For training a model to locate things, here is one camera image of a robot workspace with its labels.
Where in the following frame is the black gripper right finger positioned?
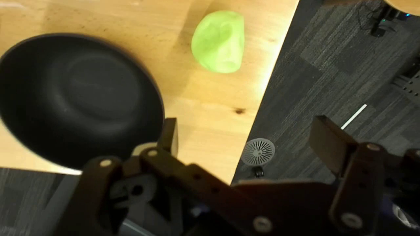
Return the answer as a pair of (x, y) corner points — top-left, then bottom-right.
(308, 114), (420, 236)

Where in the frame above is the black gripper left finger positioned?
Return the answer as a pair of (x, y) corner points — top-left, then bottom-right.
(53, 117), (283, 236)

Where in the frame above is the pale green fruit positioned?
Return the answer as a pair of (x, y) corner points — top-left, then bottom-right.
(190, 9), (246, 75)

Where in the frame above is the black round bowl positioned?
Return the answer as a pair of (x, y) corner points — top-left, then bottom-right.
(0, 33), (166, 176)

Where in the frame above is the grey perforated plate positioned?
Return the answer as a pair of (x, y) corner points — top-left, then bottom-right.
(390, 71), (420, 109)

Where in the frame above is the white round perforated disc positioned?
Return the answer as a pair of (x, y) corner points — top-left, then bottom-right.
(240, 138), (276, 168)

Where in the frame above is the round wooden stool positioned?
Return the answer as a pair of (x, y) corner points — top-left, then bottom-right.
(383, 0), (420, 19)

